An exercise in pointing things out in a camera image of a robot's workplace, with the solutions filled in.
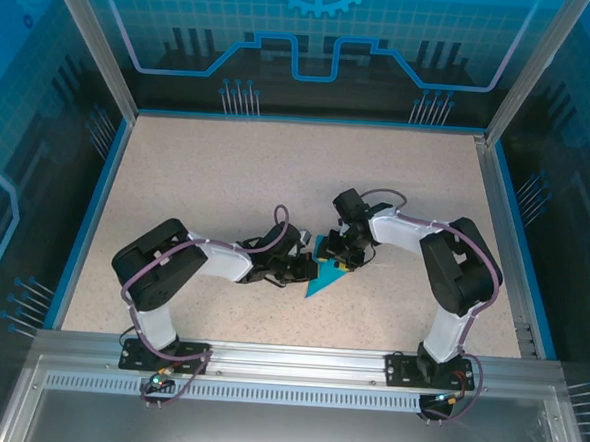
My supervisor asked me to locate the blue paper sheet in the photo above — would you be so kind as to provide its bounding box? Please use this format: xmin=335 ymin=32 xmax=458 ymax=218
xmin=303 ymin=234 xmax=354 ymax=302

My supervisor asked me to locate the grey metal plate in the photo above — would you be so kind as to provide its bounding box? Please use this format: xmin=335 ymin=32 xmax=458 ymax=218
xmin=0 ymin=352 xmax=590 ymax=442

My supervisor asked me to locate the aluminium mounting rail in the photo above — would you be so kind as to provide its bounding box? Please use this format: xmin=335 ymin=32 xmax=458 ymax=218
xmin=33 ymin=328 xmax=563 ymax=398

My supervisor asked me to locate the purple cable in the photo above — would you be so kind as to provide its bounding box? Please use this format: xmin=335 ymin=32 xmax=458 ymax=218
xmin=415 ymin=349 xmax=486 ymax=428
xmin=116 ymin=194 xmax=293 ymax=367
xmin=138 ymin=334 xmax=214 ymax=411
xmin=350 ymin=186 xmax=510 ymax=356

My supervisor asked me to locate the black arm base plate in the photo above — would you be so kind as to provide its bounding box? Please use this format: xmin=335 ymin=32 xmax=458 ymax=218
xmin=118 ymin=337 xmax=211 ymax=377
xmin=383 ymin=350 xmax=478 ymax=393

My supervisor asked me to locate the slotted cable duct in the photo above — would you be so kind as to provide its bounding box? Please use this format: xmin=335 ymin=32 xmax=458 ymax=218
xmin=42 ymin=371 xmax=424 ymax=415

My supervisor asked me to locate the aluminium side rail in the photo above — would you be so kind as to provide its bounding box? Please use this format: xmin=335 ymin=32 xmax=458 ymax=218
xmin=459 ymin=134 xmax=552 ymax=360

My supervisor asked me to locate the cable connector with light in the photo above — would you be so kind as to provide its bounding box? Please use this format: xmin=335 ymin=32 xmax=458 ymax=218
xmin=147 ymin=366 xmax=176 ymax=391
xmin=431 ymin=389 xmax=461 ymax=407

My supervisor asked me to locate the blue printed enclosure panel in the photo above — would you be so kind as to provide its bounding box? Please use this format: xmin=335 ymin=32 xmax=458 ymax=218
xmin=481 ymin=0 xmax=590 ymax=442
xmin=0 ymin=0 xmax=139 ymax=442
xmin=61 ymin=0 xmax=558 ymax=135

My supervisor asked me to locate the aluminium frame post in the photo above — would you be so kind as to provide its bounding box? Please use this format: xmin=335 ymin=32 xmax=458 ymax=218
xmin=483 ymin=0 xmax=590 ymax=152
xmin=35 ymin=0 xmax=148 ymax=122

